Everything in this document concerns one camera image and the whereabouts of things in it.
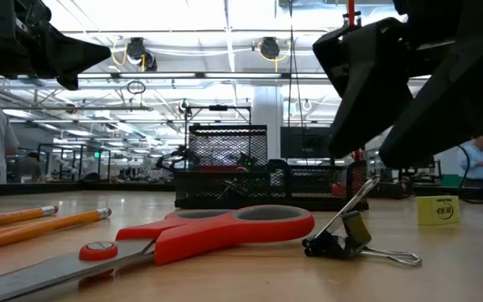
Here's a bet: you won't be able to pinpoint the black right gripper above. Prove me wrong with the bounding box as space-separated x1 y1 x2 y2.
313 0 483 169

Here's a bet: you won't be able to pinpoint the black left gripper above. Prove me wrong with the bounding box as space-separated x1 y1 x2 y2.
0 0 112 91

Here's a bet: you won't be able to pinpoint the yellow note pad block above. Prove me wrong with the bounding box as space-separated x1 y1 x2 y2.
416 195 461 227

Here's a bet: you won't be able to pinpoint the black binder clip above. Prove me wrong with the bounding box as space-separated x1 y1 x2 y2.
301 174 423 268

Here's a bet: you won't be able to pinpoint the yellow pencil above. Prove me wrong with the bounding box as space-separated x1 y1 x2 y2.
0 205 60 232
0 207 113 255

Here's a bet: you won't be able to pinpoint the red handled scissors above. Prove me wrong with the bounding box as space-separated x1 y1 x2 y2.
0 204 316 302

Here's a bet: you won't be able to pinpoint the black mesh desk organizer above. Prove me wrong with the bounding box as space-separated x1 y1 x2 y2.
173 123 369 212

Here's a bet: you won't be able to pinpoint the black monitor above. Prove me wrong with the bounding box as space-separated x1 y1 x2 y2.
279 126 334 160

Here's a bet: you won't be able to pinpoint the ceiling cord reel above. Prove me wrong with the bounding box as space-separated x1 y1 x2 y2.
257 36 283 60
124 36 158 72

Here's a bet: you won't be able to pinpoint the black workstation frame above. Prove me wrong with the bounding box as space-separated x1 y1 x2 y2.
37 143 113 182

